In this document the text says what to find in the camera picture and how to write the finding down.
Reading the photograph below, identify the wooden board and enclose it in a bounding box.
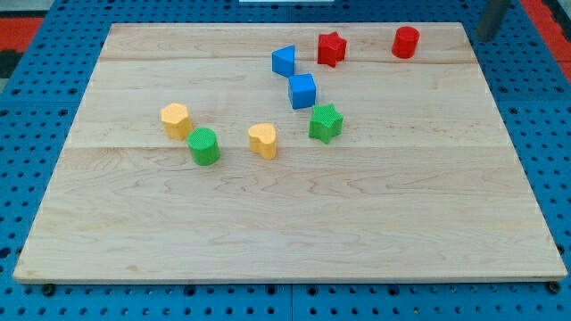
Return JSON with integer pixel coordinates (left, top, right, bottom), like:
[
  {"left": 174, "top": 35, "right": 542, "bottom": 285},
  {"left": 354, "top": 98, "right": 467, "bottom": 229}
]
[{"left": 13, "top": 22, "right": 567, "bottom": 284}]

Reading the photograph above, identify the blue triangle block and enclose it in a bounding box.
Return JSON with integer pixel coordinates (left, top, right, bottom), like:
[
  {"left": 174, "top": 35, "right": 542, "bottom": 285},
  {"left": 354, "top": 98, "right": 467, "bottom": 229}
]
[{"left": 271, "top": 45, "right": 295, "bottom": 78}]

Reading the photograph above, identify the red star block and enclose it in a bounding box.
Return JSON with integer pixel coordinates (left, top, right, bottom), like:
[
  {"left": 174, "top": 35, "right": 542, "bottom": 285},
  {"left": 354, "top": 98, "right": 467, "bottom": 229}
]
[{"left": 317, "top": 31, "right": 347, "bottom": 68}]

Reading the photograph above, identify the green cylinder block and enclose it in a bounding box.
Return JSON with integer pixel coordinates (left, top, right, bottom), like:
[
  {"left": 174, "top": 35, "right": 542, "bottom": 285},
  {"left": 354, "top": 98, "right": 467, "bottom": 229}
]
[{"left": 187, "top": 128, "right": 219, "bottom": 166}]

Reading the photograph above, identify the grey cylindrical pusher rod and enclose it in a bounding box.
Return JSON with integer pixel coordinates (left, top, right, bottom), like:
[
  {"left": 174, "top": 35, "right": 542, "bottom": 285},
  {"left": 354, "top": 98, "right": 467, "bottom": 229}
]
[{"left": 475, "top": 0, "right": 511, "bottom": 42}]

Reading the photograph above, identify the yellow hexagon block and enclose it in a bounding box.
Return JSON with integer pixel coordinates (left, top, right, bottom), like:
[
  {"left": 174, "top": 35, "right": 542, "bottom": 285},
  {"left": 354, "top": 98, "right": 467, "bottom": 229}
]
[{"left": 160, "top": 103, "right": 194, "bottom": 140}]

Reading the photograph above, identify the blue cube block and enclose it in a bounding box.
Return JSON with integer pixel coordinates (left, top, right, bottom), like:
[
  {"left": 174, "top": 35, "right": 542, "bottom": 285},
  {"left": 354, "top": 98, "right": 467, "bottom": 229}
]
[{"left": 288, "top": 74, "right": 317, "bottom": 110}]

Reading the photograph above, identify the red cylinder block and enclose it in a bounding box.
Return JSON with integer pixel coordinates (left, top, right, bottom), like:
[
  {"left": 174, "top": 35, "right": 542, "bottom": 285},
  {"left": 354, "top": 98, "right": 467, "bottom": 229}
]
[{"left": 392, "top": 26, "right": 420, "bottom": 59}]

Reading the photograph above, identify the yellow heart block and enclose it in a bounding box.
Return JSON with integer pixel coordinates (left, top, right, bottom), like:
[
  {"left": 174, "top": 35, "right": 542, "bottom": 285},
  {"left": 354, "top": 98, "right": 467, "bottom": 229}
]
[{"left": 248, "top": 123, "right": 277, "bottom": 160}]

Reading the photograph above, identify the green star block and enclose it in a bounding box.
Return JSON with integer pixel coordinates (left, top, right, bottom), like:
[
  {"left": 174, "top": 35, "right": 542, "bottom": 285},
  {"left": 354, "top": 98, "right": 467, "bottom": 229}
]
[{"left": 309, "top": 103, "right": 343, "bottom": 144}]

